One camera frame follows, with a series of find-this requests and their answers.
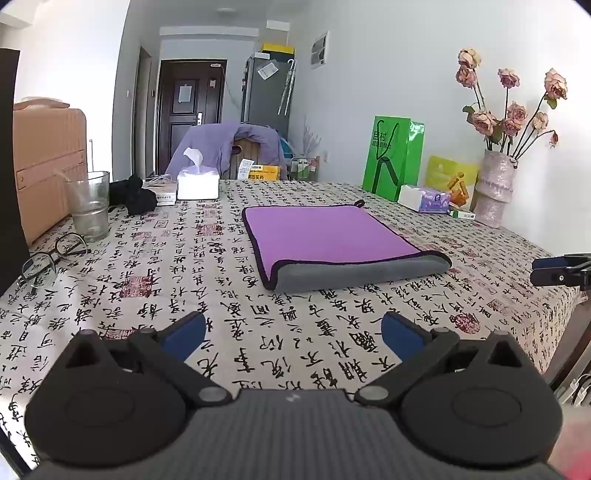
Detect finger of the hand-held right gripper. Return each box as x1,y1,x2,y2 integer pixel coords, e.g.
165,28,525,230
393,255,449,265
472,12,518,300
530,263,591,287
532,253,591,272

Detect black crumpled cloth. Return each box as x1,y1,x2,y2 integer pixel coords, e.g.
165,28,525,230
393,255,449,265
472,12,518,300
108,174,158,216

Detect bunch of dried pink roses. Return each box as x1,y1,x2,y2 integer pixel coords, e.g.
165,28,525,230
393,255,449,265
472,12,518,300
456,47,568,160

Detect wooden chair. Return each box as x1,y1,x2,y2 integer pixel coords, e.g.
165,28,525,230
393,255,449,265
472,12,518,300
231,138,273,180

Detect green paper bag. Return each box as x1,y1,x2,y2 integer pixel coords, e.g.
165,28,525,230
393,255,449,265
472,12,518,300
362,115,424,201

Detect dark brown entrance door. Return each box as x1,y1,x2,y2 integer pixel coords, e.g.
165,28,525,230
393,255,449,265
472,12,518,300
159,59,228,176

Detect yellow delivery bag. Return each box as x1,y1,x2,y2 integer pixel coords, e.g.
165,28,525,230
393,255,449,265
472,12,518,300
238,159,281,181

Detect clear straw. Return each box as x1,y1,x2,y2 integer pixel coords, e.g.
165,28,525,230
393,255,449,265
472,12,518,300
55,168,93,217

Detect purple and grey towel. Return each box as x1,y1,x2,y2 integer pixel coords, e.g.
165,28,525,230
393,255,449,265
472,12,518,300
242,200,453,293

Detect pink ribbed suitcase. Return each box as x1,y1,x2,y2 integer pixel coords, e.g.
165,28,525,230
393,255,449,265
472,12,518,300
13,98,88,245

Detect grey refrigerator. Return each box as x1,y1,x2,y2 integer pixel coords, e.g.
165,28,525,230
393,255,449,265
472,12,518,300
241,55,296,139

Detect opened soft tissue pack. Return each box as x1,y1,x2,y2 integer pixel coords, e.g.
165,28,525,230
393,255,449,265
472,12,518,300
177,148,221,200

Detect grey side door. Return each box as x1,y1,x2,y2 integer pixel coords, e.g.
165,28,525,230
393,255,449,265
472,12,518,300
134,50,152,178

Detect clear drinking glass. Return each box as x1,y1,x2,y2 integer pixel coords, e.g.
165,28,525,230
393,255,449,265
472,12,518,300
64,171,112,243

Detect flat white box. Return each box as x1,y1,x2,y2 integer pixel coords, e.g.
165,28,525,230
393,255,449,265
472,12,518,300
143,182,178,206

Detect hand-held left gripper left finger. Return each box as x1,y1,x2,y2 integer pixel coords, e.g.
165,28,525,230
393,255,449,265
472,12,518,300
65,311,233,408

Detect pink textured vase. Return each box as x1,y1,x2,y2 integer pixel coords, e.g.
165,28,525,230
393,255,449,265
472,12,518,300
473,150,520,229

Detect person's pink clothing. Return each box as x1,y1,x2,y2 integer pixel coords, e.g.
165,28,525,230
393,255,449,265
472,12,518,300
561,406,591,480

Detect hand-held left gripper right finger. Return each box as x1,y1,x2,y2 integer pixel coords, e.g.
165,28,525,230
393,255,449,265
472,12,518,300
355,311,527,408

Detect black monitor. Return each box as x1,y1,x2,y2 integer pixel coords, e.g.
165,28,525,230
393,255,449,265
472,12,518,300
0,48,31,296

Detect wire rack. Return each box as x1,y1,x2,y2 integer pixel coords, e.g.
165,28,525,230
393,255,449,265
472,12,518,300
288,156,320,182

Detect clear folded umbrella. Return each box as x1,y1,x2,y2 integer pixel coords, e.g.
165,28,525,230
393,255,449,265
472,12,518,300
278,59,296,116

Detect yellow-green paper bag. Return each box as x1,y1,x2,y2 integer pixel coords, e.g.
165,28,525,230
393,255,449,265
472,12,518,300
425,155,481,208

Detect purple jacket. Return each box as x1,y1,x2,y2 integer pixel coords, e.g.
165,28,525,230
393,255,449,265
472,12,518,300
165,122,288,181

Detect purple floral tissue pack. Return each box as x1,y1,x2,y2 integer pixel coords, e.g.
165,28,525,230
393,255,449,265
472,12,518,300
398,185,451,214

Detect black framed eyeglasses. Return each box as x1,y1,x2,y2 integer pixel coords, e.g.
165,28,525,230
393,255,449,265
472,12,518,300
17,232,90,289

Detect white wall panel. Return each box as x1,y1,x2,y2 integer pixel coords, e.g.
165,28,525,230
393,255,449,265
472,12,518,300
310,32,329,70

